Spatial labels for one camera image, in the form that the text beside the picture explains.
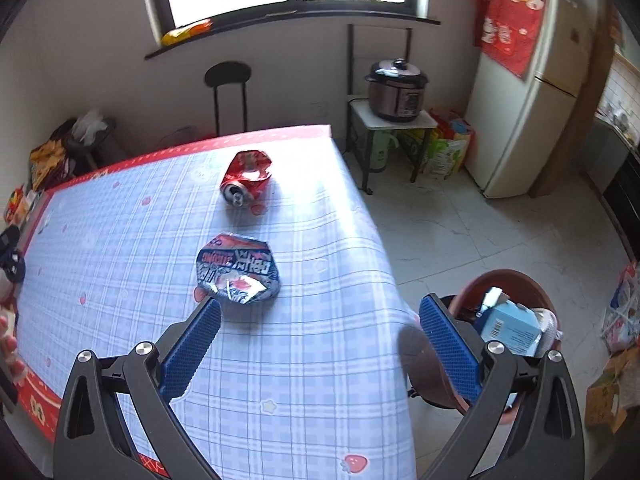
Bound red printed cloth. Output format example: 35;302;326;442
474;0;551;81

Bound clear plastic packaging bag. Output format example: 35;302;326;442
602;261;640;356

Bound person's left hand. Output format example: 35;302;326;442
0;307;25;386

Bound crushed red can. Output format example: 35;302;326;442
220;150;273;208

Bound yellow snack packet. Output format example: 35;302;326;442
161;18;213;47

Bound snack wrapper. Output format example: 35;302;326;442
194;232;282;307

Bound black kitchen stove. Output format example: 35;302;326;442
602;147;640;261

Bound black round stool chair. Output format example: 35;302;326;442
204;61;252;137

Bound black device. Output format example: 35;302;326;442
0;225;27;283

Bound crumpled white bag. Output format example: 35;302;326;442
72;109;108;146

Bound red snack packet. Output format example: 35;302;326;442
4;185;31;226

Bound brown plastic bin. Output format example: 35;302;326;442
400;269;563;423

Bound yellow printed bag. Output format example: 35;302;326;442
29;139;71;191

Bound electric pressure cooker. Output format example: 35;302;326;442
364;58;431;123

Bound white plastic bag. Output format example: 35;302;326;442
532;307;560;356

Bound pale green jug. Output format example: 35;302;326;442
370;130;401;173

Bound dark window sill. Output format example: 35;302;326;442
145;7;442;61

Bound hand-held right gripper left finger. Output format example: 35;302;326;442
52;297;223;480

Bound blue cardboard box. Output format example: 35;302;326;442
472;287;546;358

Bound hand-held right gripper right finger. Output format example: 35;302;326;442
419;294;587;480

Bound white refrigerator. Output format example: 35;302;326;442
462;0;608;200

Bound colourful shopping bags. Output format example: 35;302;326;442
400;107;475;181

